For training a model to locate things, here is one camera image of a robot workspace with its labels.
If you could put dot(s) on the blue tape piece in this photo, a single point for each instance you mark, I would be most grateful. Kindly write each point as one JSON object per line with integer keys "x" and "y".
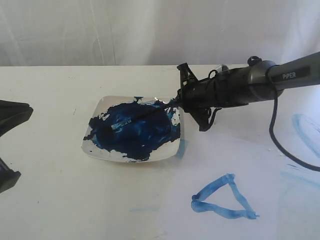
{"x": 182, "y": 148}

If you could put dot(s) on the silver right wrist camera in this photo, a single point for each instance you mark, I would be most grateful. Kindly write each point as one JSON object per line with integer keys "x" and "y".
{"x": 222, "y": 68}

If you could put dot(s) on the black paintbrush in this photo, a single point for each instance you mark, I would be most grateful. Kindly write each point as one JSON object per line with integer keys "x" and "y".
{"x": 171, "y": 104}

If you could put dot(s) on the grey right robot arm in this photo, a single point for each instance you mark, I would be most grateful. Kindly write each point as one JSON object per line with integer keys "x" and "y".
{"x": 261, "y": 80}

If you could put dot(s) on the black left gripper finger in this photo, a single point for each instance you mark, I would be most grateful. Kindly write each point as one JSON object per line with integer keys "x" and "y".
{"x": 8, "y": 177}
{"x": 12, "y": 114}

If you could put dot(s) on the white plate with blue paint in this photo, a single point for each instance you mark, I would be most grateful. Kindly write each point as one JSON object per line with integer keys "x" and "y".
{"x": 153, "y": 138}

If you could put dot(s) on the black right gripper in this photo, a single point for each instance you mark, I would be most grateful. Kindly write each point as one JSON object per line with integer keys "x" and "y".
{"x": 198, "y": 96}

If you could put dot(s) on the white paper sheet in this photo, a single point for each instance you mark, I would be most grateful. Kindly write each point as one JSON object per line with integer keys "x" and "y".
{"x": 234, "y": 184}

